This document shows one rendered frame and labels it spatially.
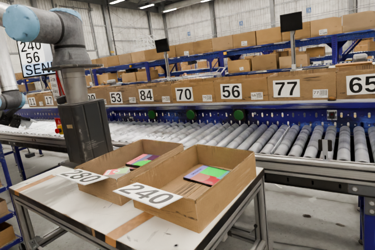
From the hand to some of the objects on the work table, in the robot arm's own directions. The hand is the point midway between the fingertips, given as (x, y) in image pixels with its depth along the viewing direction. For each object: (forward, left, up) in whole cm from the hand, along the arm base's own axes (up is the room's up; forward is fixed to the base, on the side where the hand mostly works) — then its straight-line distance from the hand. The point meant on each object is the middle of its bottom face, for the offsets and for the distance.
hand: (33, 120), depth 171 cm
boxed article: (-18, -96, -22) cm, 100 cm away
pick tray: (-12, -99, -22) cm, 102 cm away
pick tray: (-14, -133, -22) cm, 135 cm away
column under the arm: (-2, -58, -21) cm, 62 cm away
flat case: (-1, -100, -19) cm, 102 cm away
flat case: (-5, -134, -21) cm, 136 cm away
